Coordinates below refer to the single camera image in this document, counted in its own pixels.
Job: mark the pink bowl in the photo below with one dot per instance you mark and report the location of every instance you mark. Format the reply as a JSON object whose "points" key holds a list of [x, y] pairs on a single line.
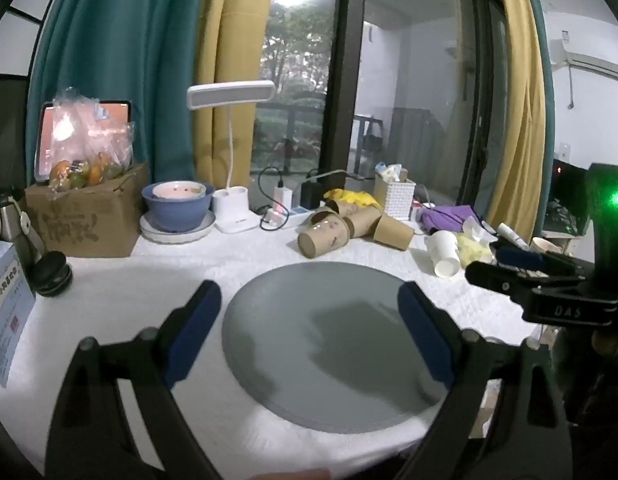
{"points": [[179, 190]]}

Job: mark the white tablecloth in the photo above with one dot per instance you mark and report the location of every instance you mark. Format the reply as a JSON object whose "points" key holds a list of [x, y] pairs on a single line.
{"points": [[139, 285]]}

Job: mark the white air conditioner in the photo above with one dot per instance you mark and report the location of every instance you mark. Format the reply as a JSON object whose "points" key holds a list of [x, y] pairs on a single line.
{"points": [[596, 62]]}

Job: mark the dark monitor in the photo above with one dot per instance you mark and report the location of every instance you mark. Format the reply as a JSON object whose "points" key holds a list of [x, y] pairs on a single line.
{"points": [[569, 190]]}

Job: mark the white paper cup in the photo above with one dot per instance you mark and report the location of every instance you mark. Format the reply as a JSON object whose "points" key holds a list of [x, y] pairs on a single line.
{"points": [[443, 255]]}

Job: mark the white power strip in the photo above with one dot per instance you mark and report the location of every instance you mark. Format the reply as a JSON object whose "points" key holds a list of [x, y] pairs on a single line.
{"points": [[284, 215]]}

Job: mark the black power adapter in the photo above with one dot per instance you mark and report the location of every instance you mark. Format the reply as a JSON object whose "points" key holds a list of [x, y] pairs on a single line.
{"points": [[311, 194]]}

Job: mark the purple cloth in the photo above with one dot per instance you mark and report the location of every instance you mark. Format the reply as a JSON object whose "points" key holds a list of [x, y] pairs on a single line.
{"points": [[446, 217]]}

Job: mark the white woven basket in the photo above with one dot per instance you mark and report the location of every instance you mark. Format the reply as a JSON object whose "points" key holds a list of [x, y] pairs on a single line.
{"points": [[394, 197]]}

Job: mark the white desk lamp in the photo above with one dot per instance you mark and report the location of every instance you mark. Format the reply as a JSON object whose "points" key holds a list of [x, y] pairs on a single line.
{"points": [[231, 210]]}

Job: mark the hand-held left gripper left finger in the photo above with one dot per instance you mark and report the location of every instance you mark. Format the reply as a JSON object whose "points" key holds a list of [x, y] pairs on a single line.
{"points": [[194, 330]]}

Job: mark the white tube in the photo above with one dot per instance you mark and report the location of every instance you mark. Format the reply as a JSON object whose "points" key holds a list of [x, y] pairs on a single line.
{"points": [[511, 236]]}

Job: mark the blue bowl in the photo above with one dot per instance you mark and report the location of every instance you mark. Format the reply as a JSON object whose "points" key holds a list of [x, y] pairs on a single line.
{"points": [[175, 212]]}

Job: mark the black window frame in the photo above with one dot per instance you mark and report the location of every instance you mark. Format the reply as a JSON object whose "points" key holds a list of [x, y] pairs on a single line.
{"points": [[346, 70]]}

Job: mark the blue and white paper box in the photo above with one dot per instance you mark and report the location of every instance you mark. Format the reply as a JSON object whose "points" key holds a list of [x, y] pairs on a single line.
{"points": [[6, 310]]}

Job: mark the yellow cloth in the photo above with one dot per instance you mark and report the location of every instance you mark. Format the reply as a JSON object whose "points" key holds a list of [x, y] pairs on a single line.
{"points": [[351, 196]]}

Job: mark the tablet with red screen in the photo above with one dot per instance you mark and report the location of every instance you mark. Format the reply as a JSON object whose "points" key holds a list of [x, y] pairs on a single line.
{"points": [[56, 125]]}

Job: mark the black round lid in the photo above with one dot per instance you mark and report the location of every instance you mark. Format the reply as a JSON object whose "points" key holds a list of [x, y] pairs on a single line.
{"points": [[51, 274]]}

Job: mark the grey round mat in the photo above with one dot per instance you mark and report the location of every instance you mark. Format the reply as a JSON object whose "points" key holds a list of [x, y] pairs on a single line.
{"points": [[329, 340]]}

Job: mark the plastic bag of fruit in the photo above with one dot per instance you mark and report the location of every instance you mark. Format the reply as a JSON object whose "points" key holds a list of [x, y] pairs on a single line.
{"points": [[86, 150]]}

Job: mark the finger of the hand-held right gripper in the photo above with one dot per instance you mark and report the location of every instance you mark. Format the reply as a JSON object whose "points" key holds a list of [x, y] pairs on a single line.
{"points": [[521, 258], [494, 280]]}

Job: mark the large brown paper cup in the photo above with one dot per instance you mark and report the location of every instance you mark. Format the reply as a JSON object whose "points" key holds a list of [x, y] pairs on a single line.
{"points": [[325, 237]]}

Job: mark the teal curtain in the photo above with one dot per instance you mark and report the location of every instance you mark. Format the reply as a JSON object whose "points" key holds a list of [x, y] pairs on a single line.
{"points": [[114, 55]]}

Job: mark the yellow curtain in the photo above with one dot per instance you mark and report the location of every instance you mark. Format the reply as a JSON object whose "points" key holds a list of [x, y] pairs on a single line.
{"points": [[519, 105], [229, 50]]}

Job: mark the white plate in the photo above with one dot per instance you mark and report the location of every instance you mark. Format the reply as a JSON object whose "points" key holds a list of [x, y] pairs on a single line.
{"points": [[176, 232]]}

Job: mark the silver thermos bottle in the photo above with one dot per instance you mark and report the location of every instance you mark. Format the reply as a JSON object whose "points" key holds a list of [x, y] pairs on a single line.
{"points": [[10, 220]]}

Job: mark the cardboard box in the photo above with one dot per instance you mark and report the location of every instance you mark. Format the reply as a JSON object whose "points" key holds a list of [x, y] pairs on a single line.
{"points": [[86, 220]]}

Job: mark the yellow crumpled wrapper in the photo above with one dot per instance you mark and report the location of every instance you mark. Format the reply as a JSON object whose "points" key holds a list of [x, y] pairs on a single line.
{"points": [[471, 250]]}

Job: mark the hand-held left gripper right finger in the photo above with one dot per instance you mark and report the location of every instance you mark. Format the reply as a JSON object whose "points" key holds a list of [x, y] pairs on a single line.
{"points": [[424, 332]]}

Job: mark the white charger plug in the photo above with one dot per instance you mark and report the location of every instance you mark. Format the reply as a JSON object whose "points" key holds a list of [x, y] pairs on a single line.
{"points": [[282, 195]]}

